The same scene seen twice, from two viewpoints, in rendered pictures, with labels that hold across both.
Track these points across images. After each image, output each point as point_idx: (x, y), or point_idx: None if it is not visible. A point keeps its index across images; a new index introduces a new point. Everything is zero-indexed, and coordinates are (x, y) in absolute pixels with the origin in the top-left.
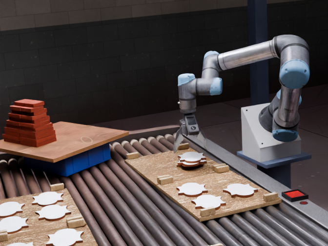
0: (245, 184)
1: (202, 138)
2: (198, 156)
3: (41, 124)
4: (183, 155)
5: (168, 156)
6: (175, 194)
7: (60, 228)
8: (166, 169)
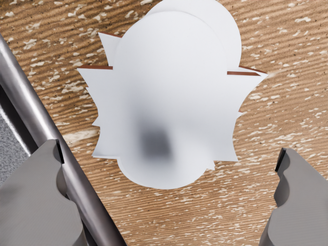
0: None
1: (21, 210)
2: (124, 92)
3: None
4: (208, 148)
5: (227, 223)
6: None
7: None
8: (295, 94)
